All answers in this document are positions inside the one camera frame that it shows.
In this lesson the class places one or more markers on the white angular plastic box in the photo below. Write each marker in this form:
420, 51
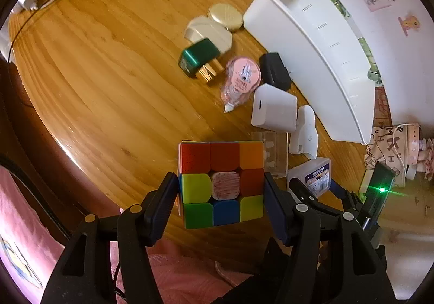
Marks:
203, 27

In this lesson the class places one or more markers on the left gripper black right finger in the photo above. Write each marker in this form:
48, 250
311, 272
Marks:
331, 259

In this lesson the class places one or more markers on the green perfume bottle gold cap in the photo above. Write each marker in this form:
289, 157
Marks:
200, 61

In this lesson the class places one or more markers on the white plastic storage bin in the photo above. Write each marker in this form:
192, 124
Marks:
324, 58

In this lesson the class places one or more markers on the small labelled plastic box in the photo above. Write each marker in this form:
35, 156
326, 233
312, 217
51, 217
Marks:
314, 174

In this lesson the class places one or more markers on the patterned fabric storage bag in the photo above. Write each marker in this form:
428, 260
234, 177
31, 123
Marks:
389, 145

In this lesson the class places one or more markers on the pink correction tape dispenser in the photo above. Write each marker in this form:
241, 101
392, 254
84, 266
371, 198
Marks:
243, 76

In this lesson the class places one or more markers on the rag doll brown hair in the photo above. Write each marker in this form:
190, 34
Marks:
425, 159

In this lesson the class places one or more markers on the white plastic clip holder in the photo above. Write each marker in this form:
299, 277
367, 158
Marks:
304, 140

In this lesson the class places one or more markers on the multicoloured puzzle cube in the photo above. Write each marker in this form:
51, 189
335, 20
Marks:
221, 183

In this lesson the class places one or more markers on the white power strip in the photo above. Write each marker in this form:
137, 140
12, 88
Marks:
28, 5

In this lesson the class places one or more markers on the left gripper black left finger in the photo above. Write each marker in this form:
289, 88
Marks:
83, 271

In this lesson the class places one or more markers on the pink power strip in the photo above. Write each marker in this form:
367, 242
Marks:
413, 138

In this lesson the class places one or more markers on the black plug adapter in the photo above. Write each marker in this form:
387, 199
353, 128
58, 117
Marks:
274, 72

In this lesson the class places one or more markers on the round gold compact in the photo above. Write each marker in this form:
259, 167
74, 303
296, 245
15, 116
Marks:
227, 16

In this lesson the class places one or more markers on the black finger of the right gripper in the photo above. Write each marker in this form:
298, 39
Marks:
307, 197
350, 200

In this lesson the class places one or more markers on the white square charger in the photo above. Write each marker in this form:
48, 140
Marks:
274, 109

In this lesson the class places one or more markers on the clear acrylic box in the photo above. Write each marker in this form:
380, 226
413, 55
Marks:
275, 152

